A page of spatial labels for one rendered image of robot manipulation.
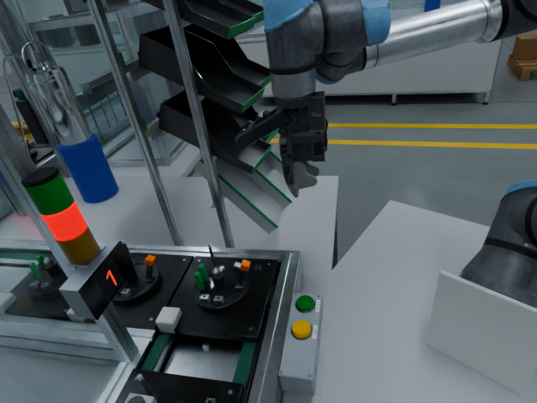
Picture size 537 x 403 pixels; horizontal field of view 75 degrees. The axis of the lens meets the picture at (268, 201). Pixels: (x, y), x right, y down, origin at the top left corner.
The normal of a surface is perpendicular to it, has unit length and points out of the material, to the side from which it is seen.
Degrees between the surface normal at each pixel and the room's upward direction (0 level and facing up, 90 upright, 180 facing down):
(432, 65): 90
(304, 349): 0
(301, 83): 90
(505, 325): 90
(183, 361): 0
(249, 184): 45
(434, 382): 0
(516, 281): 29
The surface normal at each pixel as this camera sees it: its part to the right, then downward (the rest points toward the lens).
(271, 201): 0.56, -0.51
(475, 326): -0.68, 0.48
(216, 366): -0.13, -0.82
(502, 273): -0.46, -0.56
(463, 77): -0.32, 0.56
